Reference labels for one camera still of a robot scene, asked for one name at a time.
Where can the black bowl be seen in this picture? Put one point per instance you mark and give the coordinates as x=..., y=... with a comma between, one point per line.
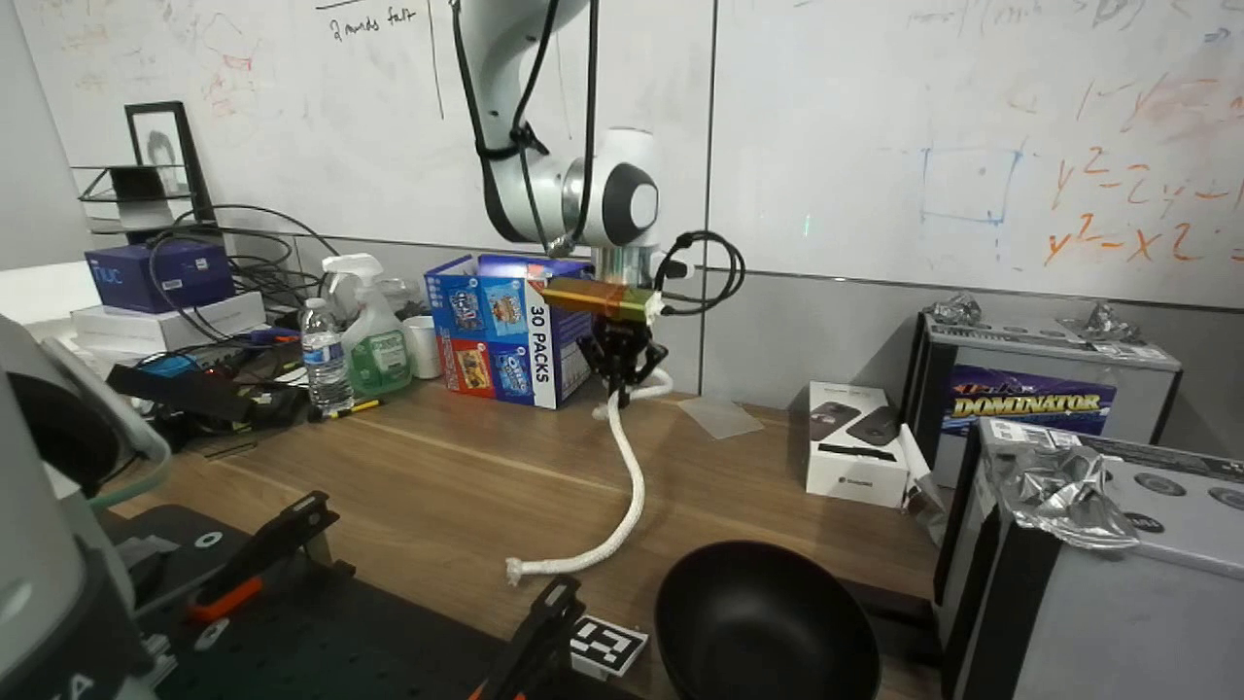
x=765, y=623

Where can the plain silver battery box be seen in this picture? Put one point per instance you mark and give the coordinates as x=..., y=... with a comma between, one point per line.
x=1115, y=608

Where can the yellow pen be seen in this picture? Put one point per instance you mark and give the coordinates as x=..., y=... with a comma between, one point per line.
x=350, y=408

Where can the small dark blue box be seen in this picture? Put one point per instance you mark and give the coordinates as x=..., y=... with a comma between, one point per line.
x=162, y=273

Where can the green white packet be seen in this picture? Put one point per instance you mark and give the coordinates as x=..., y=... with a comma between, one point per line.
x=374, y=352

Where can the blue snack pack carton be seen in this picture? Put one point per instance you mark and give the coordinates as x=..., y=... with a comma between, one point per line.
x=499, y=332

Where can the black tool pile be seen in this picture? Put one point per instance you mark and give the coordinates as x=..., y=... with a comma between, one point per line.
x=208, y=382

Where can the white phone box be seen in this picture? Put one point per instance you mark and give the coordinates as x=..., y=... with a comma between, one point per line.
x=858, y=454

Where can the black picture frame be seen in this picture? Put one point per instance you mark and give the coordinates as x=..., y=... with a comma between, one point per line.
x=166, y=149

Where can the silver Dominator battery box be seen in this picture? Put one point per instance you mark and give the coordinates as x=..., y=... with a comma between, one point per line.
x=1035, y=393

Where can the black white fiducial marker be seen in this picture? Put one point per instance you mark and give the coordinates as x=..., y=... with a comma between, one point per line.
x=610, y=648

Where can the flat white box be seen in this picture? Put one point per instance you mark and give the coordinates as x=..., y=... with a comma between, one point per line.
x=156, y=324

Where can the black perforated base board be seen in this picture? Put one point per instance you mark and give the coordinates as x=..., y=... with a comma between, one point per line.
x=324, y=648

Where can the gold wrist camera bar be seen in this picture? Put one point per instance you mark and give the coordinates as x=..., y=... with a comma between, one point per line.
x=597, y=298

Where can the large crumpled foil wad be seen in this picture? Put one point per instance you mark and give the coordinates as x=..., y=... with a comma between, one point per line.
x=1064, y=486

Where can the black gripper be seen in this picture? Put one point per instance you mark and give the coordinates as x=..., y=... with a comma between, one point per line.
x=625, y=338

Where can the small crumpled foil piece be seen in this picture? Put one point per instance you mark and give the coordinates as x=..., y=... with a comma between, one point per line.
x=1106, y=328
x=958, y=314

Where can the clear plastic water bottle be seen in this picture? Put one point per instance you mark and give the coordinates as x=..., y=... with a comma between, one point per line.
x=324, y=364

